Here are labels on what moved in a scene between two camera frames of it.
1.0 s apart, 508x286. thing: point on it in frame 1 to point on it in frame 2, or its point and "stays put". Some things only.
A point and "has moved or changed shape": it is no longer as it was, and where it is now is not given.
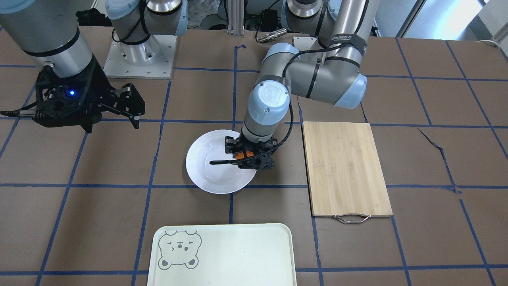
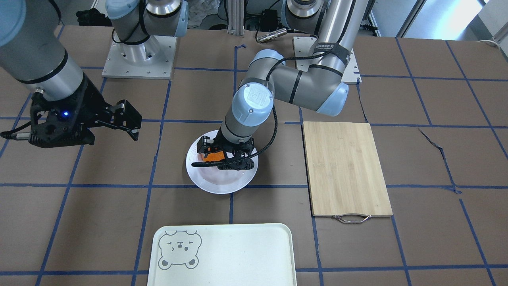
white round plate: [218, 178] stays put
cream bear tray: [251, 254] stays put
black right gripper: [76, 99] to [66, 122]
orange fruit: [240, 155] has moved or changed shape
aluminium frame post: [235, 12] stays put
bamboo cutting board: [345, 179] stays put
